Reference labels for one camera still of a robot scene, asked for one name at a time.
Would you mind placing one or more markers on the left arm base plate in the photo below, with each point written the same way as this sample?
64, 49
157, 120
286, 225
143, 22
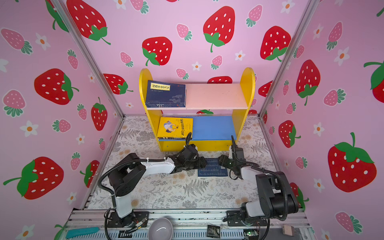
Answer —
134, 219

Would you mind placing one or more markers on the grey bowl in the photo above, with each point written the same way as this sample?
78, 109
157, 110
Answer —
161, 229

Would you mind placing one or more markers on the small beige box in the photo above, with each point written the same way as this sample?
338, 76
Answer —
288, 230

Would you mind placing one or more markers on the yellow cartoon cover book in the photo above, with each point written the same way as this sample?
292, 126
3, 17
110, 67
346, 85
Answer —
175, 128

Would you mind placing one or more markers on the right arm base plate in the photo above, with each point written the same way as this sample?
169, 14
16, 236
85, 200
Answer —
235, 218

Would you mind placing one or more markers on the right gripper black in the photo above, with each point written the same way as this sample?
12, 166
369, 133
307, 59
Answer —
223, 160

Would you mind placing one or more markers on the green lit circuit board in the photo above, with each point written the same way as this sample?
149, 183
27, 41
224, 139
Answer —
251, 235

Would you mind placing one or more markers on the yellow pink blue bookshelf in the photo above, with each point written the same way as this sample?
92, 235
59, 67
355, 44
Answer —
210, 132

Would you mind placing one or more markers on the navy blue book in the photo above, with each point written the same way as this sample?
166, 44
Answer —
165, 107

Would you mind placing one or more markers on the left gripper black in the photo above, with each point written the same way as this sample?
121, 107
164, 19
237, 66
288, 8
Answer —
199, 165

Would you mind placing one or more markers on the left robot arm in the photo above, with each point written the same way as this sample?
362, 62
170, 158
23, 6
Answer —
122, 179

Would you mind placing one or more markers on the small black circuit board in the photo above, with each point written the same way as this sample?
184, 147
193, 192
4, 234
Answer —
214, 231

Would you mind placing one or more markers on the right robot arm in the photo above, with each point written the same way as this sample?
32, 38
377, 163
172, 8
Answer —
276, 199

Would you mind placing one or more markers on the teal handled tool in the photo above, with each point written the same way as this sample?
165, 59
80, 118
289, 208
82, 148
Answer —
81, 232

